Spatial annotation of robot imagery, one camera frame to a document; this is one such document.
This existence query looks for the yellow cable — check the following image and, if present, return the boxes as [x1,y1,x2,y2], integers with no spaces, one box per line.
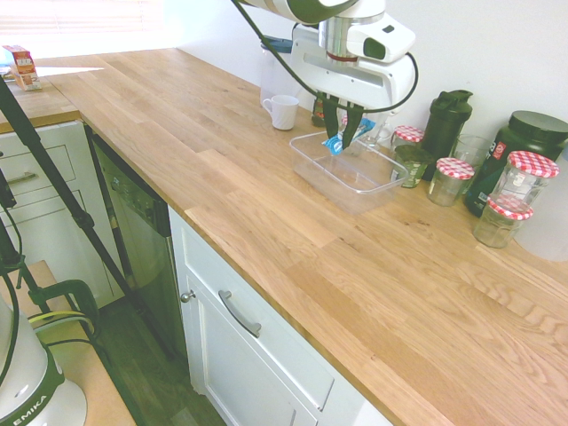
[28,310,97,335]

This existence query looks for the white cabinet with drawer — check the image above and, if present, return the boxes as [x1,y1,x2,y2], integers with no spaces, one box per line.
[168,205,394,426]

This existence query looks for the blue protein bar wrapper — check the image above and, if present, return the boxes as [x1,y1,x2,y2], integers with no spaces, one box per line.
[320,116,376,157]

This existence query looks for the tall clear drinking glass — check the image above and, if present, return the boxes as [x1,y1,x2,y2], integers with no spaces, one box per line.
[362,118,395,151]

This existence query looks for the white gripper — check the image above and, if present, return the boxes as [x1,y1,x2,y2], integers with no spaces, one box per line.
[289,24,417,151]

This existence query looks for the white corner cabinet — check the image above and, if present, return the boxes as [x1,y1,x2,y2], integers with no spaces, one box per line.
[0,118,126,308]

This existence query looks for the white window blinds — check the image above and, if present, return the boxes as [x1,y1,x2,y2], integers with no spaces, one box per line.
[0,0,166,36]

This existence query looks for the short clear drinking glass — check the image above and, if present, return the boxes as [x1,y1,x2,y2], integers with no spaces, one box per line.
[452,133,494,179]

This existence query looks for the wooden robot stand board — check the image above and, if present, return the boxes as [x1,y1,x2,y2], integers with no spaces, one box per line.
[0,258,137,426]

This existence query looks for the dark green shaker bottle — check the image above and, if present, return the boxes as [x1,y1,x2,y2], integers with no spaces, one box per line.
[420,89,475,182]

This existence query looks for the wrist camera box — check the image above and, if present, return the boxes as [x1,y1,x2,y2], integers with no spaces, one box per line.
[345,12,417,65]

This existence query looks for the white mug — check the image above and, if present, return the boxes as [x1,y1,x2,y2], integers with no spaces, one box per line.
[261,93,301,131]

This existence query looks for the dark Vega protein tub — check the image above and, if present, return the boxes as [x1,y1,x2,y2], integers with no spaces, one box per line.
[463,110,568,219]

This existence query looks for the clear pitcher dark blue lid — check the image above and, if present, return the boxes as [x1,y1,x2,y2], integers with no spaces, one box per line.
[258,36,304,113]

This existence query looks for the green clamp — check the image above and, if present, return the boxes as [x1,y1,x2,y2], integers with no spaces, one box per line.
[25,278,99,330]

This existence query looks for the silver drawer handle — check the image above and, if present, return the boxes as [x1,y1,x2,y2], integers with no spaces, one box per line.
[217,289,264,339]

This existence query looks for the spice jar dark green lid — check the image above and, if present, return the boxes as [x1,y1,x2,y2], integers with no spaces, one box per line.
[311,98,330,129]

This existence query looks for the black camera tripod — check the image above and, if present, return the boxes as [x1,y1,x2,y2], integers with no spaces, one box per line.
[0,74,179,361]

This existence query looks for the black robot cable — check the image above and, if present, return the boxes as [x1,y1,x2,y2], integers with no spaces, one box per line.
[230,0,420,113]

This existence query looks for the stainless dishwasher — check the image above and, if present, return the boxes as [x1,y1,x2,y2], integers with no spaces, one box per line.
[85,125,191,361]

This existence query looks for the small green lidded tub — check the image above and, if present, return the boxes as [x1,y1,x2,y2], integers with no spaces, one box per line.
[393,145,437,189]

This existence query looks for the orange cardboard box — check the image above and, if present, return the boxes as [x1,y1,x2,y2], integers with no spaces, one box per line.
[1,43,44,92]

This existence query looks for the clear rectangular plastic container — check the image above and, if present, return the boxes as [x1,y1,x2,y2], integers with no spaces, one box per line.
[288,129,411,217]

